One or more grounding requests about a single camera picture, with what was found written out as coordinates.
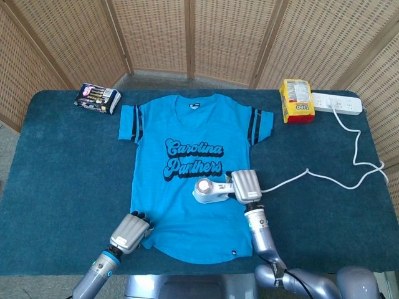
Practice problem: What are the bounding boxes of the white handheld garment steamer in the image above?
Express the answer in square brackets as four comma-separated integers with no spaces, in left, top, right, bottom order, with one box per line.
[191,178,236,205]

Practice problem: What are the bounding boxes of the grey robot torso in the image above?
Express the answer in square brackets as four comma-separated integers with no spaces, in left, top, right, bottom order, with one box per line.
[124,273,259,299]

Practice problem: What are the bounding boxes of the yellow red snack bag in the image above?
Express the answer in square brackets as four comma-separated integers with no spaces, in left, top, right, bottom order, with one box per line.
[279,78,315,125]

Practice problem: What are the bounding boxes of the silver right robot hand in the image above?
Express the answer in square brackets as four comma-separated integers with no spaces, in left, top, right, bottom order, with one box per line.
[224,169,262,205]

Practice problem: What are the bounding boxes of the white power strip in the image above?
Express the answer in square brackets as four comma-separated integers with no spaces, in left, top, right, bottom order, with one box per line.
[311,92,364,116]

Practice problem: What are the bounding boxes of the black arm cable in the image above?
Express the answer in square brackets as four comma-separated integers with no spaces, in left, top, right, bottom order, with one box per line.
[271,261,315,299]

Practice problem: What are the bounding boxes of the wicker folding screen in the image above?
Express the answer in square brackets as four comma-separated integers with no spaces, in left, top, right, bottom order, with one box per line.
[0,0,399,225]

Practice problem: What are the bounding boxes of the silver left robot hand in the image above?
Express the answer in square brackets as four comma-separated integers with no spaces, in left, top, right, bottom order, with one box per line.
[108,211,155,254]

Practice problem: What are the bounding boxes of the blue Carolina Panthers t-shirt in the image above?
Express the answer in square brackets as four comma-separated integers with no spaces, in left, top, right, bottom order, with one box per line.
[117,93,275,265]

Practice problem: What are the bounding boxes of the white power cord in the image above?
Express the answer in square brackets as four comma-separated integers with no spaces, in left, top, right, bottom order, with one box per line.
[258,105,390,194]

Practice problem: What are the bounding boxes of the dark teal table cloth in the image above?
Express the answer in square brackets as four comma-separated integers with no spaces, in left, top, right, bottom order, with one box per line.
[0,89,399,277]

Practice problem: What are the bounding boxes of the black wrapped snack pack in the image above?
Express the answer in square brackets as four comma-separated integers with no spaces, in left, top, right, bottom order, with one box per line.
[74,83,122,116]

